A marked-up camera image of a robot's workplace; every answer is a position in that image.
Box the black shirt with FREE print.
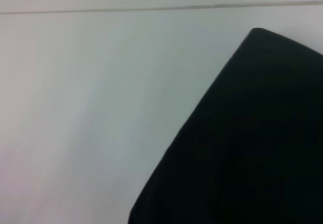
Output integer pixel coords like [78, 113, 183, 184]
[127, 27, 323, 224]

